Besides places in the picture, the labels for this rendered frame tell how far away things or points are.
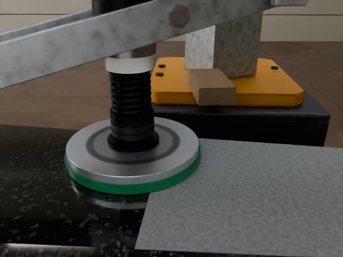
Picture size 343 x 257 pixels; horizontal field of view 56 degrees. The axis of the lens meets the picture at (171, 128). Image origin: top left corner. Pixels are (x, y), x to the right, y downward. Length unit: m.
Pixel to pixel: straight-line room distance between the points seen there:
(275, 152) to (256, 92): 0.45
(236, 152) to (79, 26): 0.32
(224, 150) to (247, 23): 0.64
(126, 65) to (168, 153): 0.14
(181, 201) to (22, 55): 0.26
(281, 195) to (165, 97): 0.59
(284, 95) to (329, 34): 6.24
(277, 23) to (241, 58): 5.70
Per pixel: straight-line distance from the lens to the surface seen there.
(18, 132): 0.68
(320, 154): 0.59
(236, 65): 1.13
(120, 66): 0.45
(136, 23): 0.41
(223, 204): 0.43
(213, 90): 0.86
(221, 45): 1.07
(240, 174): 0.50
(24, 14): 7.00
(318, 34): 7.14
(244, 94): 0.99
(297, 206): 0.46
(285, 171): 0.52
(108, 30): 0.41
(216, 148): 0.56
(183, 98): 0.98
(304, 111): 1.01
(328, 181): 0.52
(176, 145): 0.51
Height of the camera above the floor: 1.09
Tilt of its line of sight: 25 degrees down
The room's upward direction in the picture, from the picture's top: straight up
